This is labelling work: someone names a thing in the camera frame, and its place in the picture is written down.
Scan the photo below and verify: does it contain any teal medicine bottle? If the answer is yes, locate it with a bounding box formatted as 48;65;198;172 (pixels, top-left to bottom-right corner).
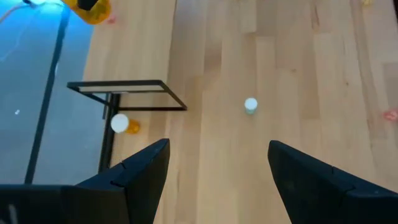
244;97;259;115

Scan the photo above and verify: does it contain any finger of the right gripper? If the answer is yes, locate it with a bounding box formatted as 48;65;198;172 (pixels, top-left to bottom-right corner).
77;0;98;11

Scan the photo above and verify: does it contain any large orange medicine bottle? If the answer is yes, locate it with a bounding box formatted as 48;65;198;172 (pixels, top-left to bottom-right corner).
60;0;112;26
110;113;141;135

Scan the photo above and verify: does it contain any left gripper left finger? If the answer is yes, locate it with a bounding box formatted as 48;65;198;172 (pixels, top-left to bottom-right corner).
62;139;170;224

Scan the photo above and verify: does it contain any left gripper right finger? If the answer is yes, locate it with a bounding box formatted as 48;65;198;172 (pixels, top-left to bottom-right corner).
267;139;398;224

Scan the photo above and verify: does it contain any wooden shelf with black frame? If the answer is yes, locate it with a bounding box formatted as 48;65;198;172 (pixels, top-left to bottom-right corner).
67;0;188;112

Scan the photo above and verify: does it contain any black aluminium rig frame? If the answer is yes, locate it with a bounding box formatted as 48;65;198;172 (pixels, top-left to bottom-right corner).
98;93;121;174

